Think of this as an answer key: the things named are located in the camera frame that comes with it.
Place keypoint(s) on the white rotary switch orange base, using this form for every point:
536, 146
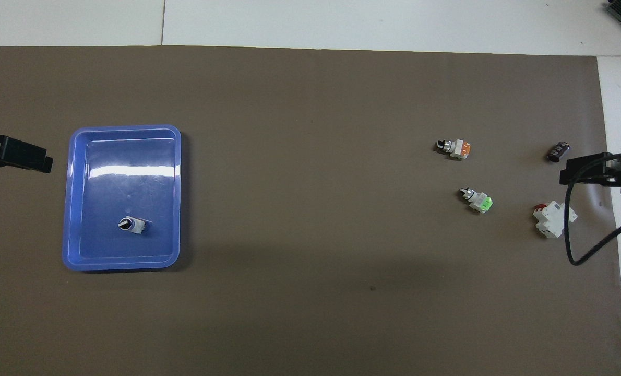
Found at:
133, 224

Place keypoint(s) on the small dark terminal block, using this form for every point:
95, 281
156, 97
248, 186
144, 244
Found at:
559, 152

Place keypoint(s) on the white circuit breaker red lever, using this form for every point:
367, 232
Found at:
554, 219

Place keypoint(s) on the blue plastic tray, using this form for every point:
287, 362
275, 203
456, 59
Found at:
122, 183

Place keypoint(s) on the brown table mat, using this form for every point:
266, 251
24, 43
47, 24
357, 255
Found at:
310, 292

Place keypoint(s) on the white rotary switch green base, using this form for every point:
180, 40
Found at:
478, 201

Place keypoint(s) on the white rotary switch orange cap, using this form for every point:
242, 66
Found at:
456, 149

